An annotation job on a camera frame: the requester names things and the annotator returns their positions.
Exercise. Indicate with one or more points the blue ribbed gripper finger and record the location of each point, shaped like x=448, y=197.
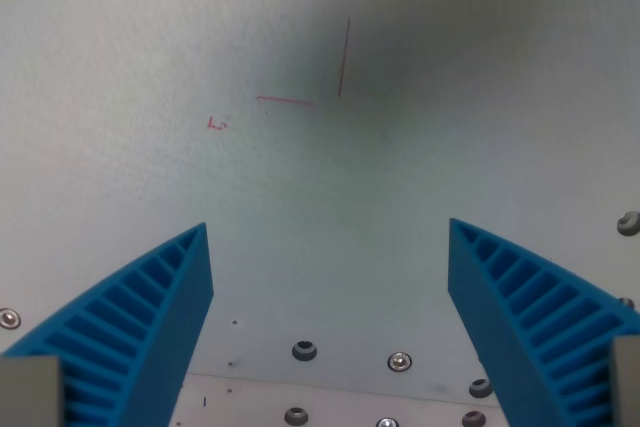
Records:
x=520, y=337
x=150, y=327

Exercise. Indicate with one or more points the silver hex socket screw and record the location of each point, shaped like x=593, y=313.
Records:
x=8, y=318
x=386, y=422
x=399, y=361

